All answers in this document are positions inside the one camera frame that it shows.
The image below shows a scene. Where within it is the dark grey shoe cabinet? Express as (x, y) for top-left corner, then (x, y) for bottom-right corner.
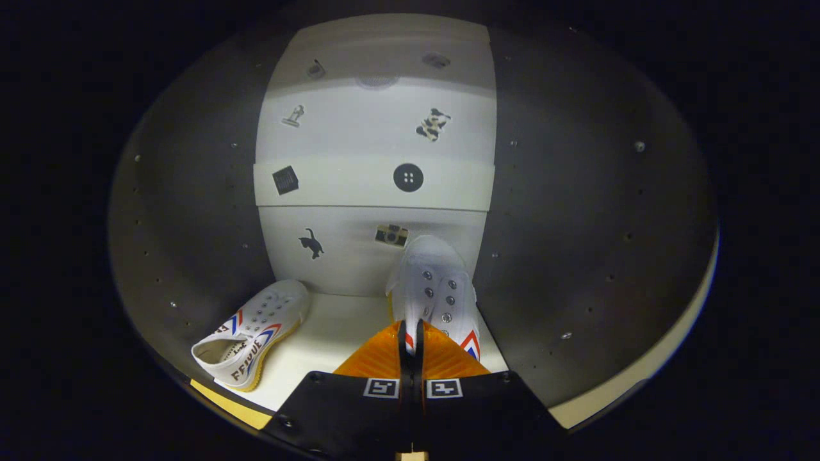
(108, 13), (719, 442)

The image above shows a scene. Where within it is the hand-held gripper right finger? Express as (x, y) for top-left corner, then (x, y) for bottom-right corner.
(413, 319), (570, 459)

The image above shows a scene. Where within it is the white canvas shoe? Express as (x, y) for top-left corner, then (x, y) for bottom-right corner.
(386, 235), (481, 362)
(191, 279), (311, 392)

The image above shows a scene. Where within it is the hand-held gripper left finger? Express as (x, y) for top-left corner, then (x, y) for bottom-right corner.
(259, 320), (412, 459)

